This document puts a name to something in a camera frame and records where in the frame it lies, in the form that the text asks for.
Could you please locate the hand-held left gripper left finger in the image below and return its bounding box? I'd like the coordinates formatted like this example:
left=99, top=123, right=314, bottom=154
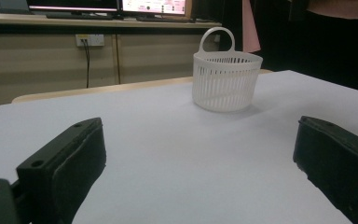
left=15, top=117, right=108, bottom=224

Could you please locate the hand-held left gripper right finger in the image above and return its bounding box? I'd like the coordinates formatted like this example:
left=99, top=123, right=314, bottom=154
left=292, top=115, right=358, bottom=224

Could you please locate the white plastic basket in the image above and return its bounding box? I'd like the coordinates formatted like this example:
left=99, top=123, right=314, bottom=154
left=191, top=26, right=264, bottom=113

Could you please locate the beige cabinet desk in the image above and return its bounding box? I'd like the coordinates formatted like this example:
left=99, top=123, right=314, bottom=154
left=0, top=12, right=223, bottom=110

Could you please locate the dark curtain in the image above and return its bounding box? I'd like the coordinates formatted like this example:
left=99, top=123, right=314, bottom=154
left=192, top=0, right=358, bottom=96

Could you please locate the white table sheet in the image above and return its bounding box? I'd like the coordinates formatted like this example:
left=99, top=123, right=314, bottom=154
left=0, top=69, right=358, bottom=224

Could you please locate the tan cloth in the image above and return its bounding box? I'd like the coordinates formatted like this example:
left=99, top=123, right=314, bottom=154
left=306, top=0, right=358, bottom=24

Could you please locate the black keyboard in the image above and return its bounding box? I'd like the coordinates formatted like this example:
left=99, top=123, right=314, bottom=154
left=135, top=15, right=198, bottom=24
left=45, top=11, right=116, bottom=21

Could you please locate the pink cloth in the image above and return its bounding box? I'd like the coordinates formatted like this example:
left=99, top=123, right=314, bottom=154
left=241, top=0, right=262, bottom=54

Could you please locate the computer monitor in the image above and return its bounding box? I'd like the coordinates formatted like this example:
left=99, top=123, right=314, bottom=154
left=26, top=0, right=119, bottom=14
left=120, top=0, right=190, bottom=17

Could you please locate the black power cable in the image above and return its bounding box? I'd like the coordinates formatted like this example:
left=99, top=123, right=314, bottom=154
left=81, top=38, right=91, bottom=90

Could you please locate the white wall outlet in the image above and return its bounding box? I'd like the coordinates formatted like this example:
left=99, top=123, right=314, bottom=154
left=75, top=34, right=105, bottom=48

